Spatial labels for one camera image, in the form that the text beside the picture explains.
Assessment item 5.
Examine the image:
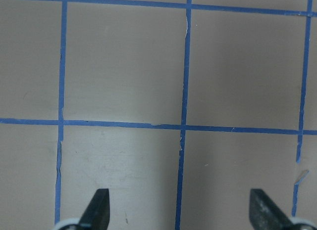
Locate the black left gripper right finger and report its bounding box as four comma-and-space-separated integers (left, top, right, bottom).
249, 188, 294, 230

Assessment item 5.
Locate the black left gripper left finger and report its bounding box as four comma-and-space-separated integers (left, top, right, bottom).
78, 188, 110, 230

